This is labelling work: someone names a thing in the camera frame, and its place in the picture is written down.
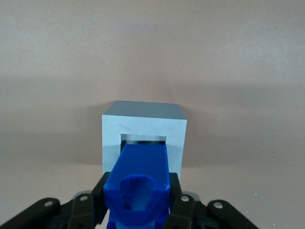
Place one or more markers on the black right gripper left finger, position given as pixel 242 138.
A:
pixel 81 212

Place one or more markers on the blue plastic insert part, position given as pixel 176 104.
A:
pixel 143 162

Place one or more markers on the gray cube base with socket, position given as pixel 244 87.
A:
pixel 112 133

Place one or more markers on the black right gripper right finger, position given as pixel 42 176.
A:
pixel 183 212

